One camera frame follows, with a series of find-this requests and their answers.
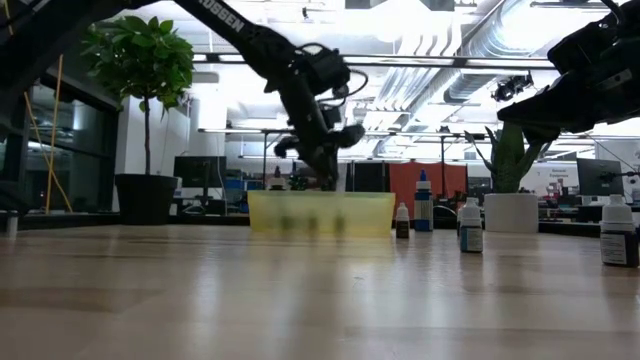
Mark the small brown food coloring bottle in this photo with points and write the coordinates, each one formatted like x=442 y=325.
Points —
x=402 y=230

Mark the black round plant pot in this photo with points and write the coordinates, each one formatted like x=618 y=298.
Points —
x=145 y=200

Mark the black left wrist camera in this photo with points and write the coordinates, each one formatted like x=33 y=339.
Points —
x=327 y=70

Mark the yellow translucent plastic bin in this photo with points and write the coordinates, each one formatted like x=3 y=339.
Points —
x=370 y=215

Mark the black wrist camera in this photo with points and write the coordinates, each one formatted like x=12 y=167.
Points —
x=595 y=45
x=327 y=70

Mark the black track light cluster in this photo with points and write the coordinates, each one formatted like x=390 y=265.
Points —
x=512 y=87

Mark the black computer monitor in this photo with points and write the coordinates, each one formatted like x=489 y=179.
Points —
x=200 y=172
x=600 y=177

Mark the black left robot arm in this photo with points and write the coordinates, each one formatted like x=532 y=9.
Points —
x=265 y=50

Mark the green snake plant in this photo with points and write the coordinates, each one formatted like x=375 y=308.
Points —
x=509 y=160

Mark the small black food coloring bottle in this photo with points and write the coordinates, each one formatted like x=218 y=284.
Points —
x=619 y=247

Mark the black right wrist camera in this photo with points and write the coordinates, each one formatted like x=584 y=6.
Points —
x=595 y=45

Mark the large blue food coloring bottle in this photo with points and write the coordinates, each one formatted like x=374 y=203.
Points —
x=423 y=210

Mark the small blue food coloring bottle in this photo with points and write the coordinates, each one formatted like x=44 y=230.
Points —
x=471 y=240

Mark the black overhead light beam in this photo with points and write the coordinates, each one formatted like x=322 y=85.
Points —
x=460 y=62

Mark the orange partition panel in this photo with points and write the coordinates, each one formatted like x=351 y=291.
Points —
x=445 y=180

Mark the white round plant pot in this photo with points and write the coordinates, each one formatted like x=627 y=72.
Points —
x=511 y=212

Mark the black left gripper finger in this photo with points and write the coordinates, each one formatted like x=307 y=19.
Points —
x=317 y=172
x=331 y=175

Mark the white cylindrical peg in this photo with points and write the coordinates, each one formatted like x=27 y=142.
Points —
x=12 y=225

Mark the green leafy potted tree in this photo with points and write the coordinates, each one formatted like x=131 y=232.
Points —
x=145 y=55

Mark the black partition panel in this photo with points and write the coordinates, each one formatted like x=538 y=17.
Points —
x=367 y=177

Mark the black background workstation frame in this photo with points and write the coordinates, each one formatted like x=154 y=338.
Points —
x=270 y=131

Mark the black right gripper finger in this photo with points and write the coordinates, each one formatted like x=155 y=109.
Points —
x=544 y=101
x=544 y=118

